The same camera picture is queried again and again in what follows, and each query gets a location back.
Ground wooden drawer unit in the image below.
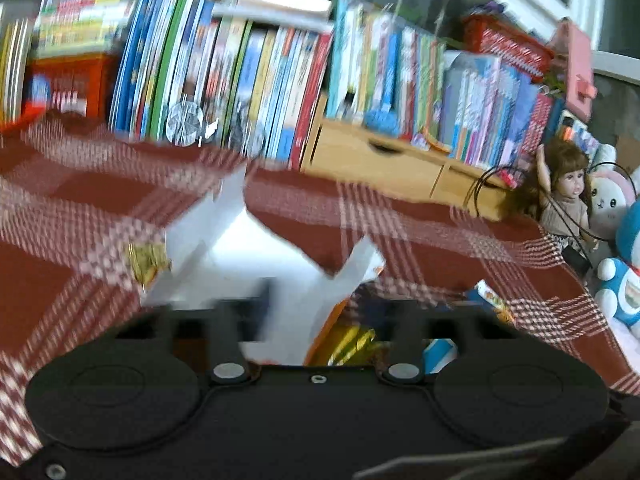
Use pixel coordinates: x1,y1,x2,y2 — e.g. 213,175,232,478
299,119,507,222

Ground brown-haired doll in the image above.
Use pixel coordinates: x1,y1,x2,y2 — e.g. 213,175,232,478
504,139,600,257

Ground silver bicycle model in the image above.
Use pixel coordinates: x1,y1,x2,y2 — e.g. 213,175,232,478
164,99,267,157

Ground row of upright books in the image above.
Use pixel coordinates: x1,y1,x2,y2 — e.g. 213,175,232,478
109,0,557,172

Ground stack of flat books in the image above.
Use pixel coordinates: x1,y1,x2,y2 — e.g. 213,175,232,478
34,0,137,60

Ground red white plaid blanket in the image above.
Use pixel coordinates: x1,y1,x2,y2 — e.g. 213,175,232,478
0,110,640,468

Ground small blue toy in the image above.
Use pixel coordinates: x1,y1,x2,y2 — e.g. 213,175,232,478
361,109,402,137

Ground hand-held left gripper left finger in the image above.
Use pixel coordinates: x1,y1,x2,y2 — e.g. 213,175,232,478
114,299,268,387

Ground white rabbit plush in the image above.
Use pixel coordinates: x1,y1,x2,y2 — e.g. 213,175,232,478
581,144,640,247

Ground small black device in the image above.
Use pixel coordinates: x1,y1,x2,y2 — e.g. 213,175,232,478
564,244,590,272

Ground white cardboard box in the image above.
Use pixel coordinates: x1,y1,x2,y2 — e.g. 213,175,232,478
139,159,387,367

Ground blue and white packet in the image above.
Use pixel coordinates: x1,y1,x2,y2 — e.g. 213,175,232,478
424,339,459,374

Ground red plastic basket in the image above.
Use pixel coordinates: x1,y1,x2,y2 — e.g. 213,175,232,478
461,11,557,82
24,54,120,122

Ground black cable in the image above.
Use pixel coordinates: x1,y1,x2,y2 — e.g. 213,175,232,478
461,161,623,243

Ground gold foil wrapper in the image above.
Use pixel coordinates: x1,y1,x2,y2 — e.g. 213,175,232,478
125,241,172,285

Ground pink box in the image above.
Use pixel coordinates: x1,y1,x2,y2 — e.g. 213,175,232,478
549,19,599,122

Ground colourful snack packet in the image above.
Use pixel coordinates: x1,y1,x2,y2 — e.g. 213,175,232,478
464,279,517,327

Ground yellow-green foil wrapper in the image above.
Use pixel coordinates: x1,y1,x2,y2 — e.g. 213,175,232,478
326,325,382,367

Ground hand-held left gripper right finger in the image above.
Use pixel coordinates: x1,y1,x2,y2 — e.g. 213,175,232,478
381,303,517,387

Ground blue robot cat plush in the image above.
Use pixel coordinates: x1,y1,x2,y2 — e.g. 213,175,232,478
594,204,640,332

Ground tan flat box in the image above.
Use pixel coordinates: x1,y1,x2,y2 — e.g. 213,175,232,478
211,0,335,27

